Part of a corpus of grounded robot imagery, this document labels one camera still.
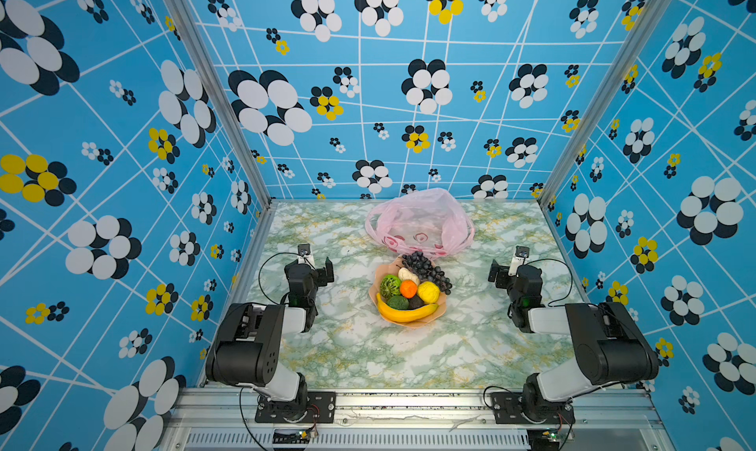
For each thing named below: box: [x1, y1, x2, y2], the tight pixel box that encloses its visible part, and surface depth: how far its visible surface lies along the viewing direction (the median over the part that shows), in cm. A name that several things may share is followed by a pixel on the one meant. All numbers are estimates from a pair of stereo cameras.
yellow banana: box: [376, 292, 441, 323], surface depth 86 cm
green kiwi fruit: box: [379, 273, 402, 300], surface depth 89 cm
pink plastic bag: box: [365, 188, 476, 259], surface depth 106 cm
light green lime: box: [386, 295, 410, 311], surface depth 86 cm
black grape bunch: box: [401, 251, 453, 296], surface depth 91 cm
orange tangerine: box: [399, 279, 418, 300], surface depth 87 cm
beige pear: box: [397, 266, 421, 286], surface depth 93 cm
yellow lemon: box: [417, 280, 441, 305], surface depth 89 cm
